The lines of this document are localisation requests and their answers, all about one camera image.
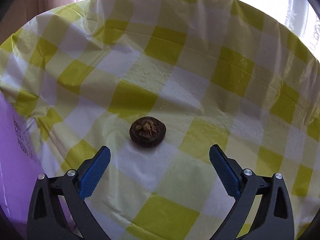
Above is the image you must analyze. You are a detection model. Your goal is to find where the purple cardboard box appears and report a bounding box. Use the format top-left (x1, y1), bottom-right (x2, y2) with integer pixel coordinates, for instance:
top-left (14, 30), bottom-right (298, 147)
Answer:
top-left (0, 90), bottom-right (75, 239)

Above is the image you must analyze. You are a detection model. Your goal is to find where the yellow white checkered tablecloth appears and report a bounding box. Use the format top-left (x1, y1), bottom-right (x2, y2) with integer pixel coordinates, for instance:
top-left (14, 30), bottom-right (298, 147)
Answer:
top-left (1, 0), bottom-right (319, 239)

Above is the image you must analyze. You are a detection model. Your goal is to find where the pink floral curtain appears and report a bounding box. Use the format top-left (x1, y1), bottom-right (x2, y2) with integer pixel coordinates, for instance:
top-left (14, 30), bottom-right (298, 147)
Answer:
top-left (1, 0), bottom-right (80, 42)

